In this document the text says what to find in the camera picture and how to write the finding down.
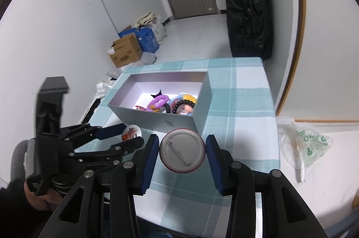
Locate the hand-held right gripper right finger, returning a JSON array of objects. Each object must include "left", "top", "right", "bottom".
[{"left": 205, "top": 134, "right": 329, "bottom": 238}]

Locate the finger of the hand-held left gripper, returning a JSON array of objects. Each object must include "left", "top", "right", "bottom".
[
  {"left": 68, "top": 136, "right": 145, "bottom": 169},
  {"left": 59, "top": 122, "right": 127, "bottom": 146}
]

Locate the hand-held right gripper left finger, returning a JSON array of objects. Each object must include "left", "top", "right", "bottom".
[{"left": 37, "top": 133, "right": 160, "bottom": 238}]

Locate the white badge with red print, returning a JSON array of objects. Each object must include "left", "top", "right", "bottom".
[{"left": 121, "top": 125, "right": 141, "bottom": 142}]

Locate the white pin badge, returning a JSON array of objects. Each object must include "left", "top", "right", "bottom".
[{"left": 159, "top": 128, "right": 207, "bottom": 174}]

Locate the grey cardboard box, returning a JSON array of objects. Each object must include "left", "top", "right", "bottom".
[{"left": 107, "top": 71, "right": 211, "bottom": 136}]

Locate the purple round ornament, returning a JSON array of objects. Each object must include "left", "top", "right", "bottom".
[{"left": 147, "top": 95, "right": 170, "bottom": 111}]

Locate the yellow-haired pink doll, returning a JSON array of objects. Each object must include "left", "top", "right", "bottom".
[{"left": 179, "top": 92, "right": 197, "bottom": 116}]

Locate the person's left forearm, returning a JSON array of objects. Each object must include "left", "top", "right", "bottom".
[{"left": 0, "top": 179, "right": 40, "bottom": 238}]

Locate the person's left hand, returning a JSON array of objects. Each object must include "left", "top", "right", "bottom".
[{"left": 24, "top": 179, "right": 63, "bottom": 212}]

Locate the grey cloth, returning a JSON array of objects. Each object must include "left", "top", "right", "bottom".
[{"left": 11, "top": 141, "right": 30, "bottom": 180}]

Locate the crumpled clear plastic packaging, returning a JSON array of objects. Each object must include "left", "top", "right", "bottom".
[{"left": 96, "top": 80, "right": 113, "bottom": 99}]

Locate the brown cardboard box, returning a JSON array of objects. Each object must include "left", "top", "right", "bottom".
[{"left": 106, "top": 35, "right": 142, "bottom": 68}]

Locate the clear plastic wrap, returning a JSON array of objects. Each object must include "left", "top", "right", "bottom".
[{"left": 107, "top": 52, "right": 157, "bottom": 79}]

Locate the green-printed plastic bag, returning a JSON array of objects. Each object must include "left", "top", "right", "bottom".
[{"left": 276, "top": 115, "right": 333, "bottom": 183}]

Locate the blue cardboard box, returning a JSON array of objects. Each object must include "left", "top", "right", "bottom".
[{"left": 118, "top": 25, "right": 160, "bottom": 54}]

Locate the white bag with cloth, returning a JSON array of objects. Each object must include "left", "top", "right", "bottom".
[{"left": 134, "top": 11, "right": 168, "bottom": 45}]

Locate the large black bag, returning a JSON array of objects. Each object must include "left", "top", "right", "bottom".
[{"left": 223, "top": 0, "right": 274, "bottom": 61}]

